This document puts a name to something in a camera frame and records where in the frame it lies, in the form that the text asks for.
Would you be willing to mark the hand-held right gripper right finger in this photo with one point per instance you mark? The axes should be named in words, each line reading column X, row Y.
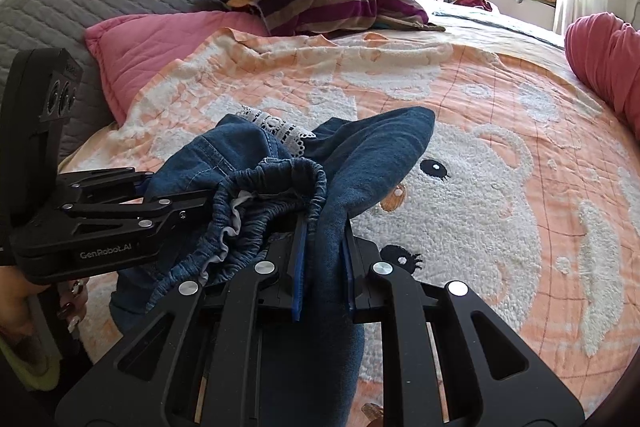
column 350, row 279

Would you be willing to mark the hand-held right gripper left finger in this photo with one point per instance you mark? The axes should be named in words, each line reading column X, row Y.
column 299, row 277

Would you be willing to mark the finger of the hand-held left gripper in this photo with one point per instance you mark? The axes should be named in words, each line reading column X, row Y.
column 105, row 182
column 150, row 207

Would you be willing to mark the blue denim pants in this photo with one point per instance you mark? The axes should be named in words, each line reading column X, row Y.
column 370, row 147

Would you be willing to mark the person's left hand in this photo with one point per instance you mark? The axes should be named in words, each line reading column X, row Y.
column 25, row 302

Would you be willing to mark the pink quilted pillow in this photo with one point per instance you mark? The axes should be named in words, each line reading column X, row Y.
column 150, row 47

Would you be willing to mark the peach printed blanket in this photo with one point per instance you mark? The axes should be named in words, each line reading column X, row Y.
column 500, row 207

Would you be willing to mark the pale bedsheet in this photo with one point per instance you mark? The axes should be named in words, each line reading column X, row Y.
column 500, row 24

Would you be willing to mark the red bolster pillow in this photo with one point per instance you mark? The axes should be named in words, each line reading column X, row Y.
column 610, row 57

